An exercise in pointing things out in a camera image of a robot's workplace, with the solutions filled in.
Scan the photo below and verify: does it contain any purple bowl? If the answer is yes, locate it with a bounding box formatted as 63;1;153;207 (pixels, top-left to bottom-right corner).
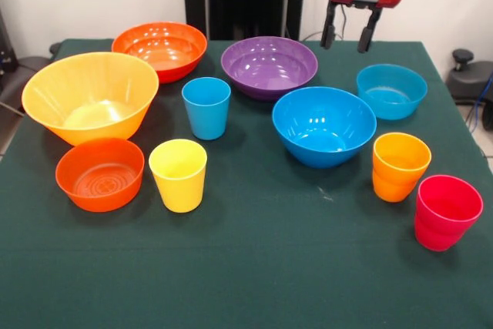
220;35;319;102

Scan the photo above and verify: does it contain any small teal bowl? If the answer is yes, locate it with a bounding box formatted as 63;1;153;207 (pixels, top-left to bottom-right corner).
356;63;428;121

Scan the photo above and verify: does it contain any deep blue bowl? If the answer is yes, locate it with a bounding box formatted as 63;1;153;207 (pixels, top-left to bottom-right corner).
271;86;377;170

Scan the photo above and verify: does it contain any orange cup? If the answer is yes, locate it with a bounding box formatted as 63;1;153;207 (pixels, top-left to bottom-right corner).
371;132;432;203

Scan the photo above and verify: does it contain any blue cup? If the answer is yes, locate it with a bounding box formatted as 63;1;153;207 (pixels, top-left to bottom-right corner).
181;76;232;141

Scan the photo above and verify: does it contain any wide red-orange bowl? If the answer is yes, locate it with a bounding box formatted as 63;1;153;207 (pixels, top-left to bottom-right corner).
111;21;209;85

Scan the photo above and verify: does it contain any pink cup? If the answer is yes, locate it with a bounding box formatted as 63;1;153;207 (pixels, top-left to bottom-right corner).
414;174;485;253

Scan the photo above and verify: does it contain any yellow cup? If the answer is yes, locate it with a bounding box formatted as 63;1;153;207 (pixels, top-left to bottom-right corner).
148;138;209;213

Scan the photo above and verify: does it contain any dark green table cloth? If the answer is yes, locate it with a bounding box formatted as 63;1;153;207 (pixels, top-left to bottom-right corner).
0;38;493;329

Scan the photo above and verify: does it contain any large yellow bowl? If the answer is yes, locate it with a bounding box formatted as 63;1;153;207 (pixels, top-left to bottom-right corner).
21;51;160;146

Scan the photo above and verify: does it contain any small red-orange bowl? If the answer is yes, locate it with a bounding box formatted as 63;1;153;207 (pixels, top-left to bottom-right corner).
55;137;146;213

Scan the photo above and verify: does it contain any black pedestal foot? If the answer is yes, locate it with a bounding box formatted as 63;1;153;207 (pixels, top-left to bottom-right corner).
445;48;493;105
0;42;62;109

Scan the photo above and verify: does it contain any blue cable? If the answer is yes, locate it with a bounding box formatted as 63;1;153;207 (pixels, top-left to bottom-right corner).
464;73;493;130

